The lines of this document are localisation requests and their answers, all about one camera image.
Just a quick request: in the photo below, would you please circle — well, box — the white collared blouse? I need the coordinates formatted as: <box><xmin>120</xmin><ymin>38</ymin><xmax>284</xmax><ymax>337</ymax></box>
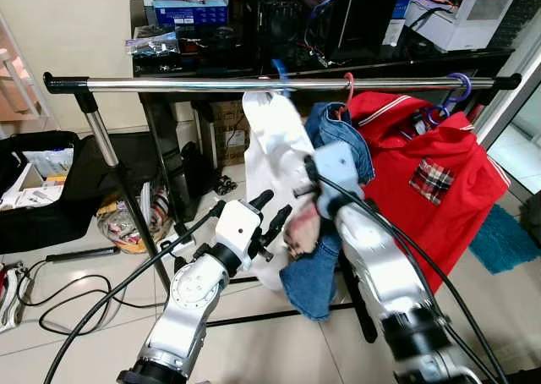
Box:
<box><xmin>241</xmin><ymin>91</ymin><xmax>343</xmax><ymax>293</ymax></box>

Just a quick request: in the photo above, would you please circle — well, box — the blue plastic hanger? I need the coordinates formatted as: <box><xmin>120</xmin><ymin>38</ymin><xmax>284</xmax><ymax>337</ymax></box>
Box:
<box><xmin>270</xmin><ymin>58</ymin><xmax>292</xmax><ymax>97</ymax></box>

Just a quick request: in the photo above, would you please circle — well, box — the pink hanger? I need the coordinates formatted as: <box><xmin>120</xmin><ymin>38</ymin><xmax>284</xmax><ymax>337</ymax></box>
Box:
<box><xmin>341</xmin><ymin>73</ymin><xmax>356</xmax><ymax>118</ymax></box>

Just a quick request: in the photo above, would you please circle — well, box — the purple hanger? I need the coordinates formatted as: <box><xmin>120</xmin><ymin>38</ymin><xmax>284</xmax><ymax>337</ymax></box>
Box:
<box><xmin>423</xmin><ymin>73</ymin><xmax>474</xmax><ymax>127</ymax></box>

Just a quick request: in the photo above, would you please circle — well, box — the blue denim skirt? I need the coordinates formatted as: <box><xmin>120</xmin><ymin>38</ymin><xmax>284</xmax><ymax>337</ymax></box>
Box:
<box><xmin>279</xmin><ymin>102</ymin><xmax>375</xmax><ymax>321</ymax></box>

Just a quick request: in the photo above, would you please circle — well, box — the brown cardboard box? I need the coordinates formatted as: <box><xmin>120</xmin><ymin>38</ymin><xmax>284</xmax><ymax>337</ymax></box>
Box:
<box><xmin>207</xmin><ymin>101</ymin><xmax>254</xmax><ymax>167</ymax></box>

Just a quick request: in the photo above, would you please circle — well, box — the clear plastic bag of items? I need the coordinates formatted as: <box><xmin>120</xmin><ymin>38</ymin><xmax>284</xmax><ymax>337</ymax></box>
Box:
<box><xmin>96</xmin><ymin>185</ymin><xmax>174</xmax><ymax>255</ymax></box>

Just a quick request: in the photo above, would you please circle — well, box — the red polo shirt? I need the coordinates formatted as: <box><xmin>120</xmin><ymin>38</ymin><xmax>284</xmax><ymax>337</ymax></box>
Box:
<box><xmin>345</xmin><ymin>91</ymin><xmax>512</xmax><ymax>296</ymax></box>

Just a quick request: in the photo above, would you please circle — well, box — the black desk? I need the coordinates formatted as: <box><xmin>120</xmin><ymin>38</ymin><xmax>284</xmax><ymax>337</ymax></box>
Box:
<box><xmin>129</xmin><ymin>0</ymin><xmax>516</xmax><ymax>224</ymax></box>

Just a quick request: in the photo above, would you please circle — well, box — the black open suitcase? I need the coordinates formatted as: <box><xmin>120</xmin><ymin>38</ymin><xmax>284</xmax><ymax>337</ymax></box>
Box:
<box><xmin>0</xmin><ymin>130</ymin><xmax>128</xmax><ymax>254</ymax></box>

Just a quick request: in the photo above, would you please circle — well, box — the black power strip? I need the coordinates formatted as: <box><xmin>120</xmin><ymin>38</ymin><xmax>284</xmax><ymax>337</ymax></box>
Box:
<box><xmin>46</xmin><ymin>247</ymin><xmax>121</xmax><ymax>262</ymax></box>

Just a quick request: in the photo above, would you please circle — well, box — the small clear parts bag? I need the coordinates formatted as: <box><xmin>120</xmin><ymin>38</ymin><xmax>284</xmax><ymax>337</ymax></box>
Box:
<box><xmin>127</xmin><ymin>30</ymin><xmax>180</xmax><ymax>59</ymax></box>

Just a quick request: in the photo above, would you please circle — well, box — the blue labelled box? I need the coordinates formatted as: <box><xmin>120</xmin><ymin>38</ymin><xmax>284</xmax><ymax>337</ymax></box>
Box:
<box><xmin>150</xmin><ymin>0</ymin><xmax>229</xmax><ymax>28</ymax></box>

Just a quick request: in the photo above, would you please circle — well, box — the black computer tower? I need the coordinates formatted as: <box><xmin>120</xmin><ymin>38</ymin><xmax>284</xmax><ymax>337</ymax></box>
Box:
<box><xmin>325</xmin><ymin>0</ymin><xmax>411</xmax><ymax>55</ymax></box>

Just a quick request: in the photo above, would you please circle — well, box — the teal floor mat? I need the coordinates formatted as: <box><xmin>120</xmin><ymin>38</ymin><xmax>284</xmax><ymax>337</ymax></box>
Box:
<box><xmin>467</xmin><ymin>202</ymin><xmax>541</xmax><ymax>275</ymax></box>

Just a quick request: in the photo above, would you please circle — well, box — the white computer case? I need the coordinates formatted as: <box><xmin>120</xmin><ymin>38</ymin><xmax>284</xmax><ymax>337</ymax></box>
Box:
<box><xmin>406</xmin><ymin>0</ymin><xmax>525</xmax><ymax>53</ymax></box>

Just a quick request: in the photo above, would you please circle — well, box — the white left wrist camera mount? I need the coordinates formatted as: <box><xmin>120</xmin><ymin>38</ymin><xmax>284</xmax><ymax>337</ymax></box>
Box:
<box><xmin>216</xmin><ymin>200</ymin><xmax>263</xmax><ymax>254</ymax></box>

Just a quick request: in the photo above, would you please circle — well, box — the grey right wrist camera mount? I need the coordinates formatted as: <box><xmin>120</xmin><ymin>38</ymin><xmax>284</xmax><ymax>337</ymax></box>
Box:
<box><xmin>311</xmin><ymin>141</ymin><xmax>366</xmax><ymax>220</ymax></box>

